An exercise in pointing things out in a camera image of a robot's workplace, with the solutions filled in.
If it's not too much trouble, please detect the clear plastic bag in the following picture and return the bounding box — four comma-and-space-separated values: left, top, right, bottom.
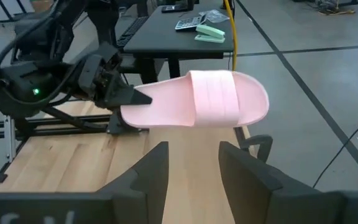
199, 9, 230, 24

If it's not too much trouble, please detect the mint green stapler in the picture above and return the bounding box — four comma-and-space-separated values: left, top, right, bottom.
194, 24, 226, 44

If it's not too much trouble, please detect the black computer monitor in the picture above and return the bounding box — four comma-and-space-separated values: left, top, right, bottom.
161, 0, 198, 14

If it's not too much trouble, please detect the yellow hose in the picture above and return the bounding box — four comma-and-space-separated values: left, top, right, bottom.
223, 0, 238, 72

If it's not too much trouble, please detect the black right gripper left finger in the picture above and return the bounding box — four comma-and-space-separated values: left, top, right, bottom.
0, 141, 170, 224

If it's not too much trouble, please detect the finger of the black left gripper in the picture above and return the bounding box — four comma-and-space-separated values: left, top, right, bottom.
129, 88, 154, 105
106, 107, 122, 130

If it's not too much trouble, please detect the grey desk calculator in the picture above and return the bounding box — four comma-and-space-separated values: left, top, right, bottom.
175, 14, 208, 32

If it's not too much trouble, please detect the black office desk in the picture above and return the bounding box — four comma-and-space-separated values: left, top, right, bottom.
116, 0, 234, 85

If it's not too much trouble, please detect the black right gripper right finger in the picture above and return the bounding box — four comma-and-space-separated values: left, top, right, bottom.
218, 141, 358, 224

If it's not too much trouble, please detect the black backlit keyboard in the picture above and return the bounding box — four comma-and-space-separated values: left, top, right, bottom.
116, 16, 149, 48

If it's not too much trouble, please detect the thin black floor cable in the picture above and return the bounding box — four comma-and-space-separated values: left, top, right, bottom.
312, 102, 358, 189

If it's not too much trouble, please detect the pink rubber slide sandal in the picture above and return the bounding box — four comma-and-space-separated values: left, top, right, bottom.
119, 70, 270, 129

